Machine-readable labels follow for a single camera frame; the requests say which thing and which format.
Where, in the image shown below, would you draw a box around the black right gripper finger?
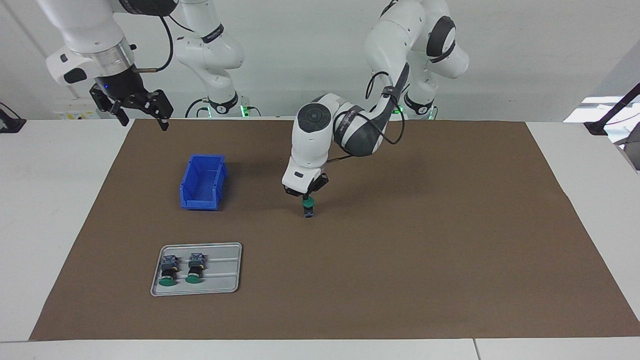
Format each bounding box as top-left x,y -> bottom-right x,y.
140,89 -> 175,132
89,88 -> 130,127

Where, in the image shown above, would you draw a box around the white power strip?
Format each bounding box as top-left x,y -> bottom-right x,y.
55,110 -> 97,122

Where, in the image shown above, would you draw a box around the blue plastic storage bin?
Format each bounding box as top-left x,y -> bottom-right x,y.
179,153 -> 229,211

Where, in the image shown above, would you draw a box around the black table clamp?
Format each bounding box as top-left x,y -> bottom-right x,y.
0,102 -> 27,134

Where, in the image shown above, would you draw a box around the brown paper table mat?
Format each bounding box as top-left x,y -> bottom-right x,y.
29,118 -> 640,342

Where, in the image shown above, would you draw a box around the silver metal tray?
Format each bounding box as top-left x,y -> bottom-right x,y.
150,242 -> 244,297

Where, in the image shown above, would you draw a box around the grey chair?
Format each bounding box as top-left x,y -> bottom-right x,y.
617,135 -> 640,172

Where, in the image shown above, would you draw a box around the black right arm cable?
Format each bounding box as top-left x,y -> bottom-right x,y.
132,14 -> 197,74

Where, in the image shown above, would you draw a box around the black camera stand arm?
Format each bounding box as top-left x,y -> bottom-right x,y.
584,82 -> 640,137

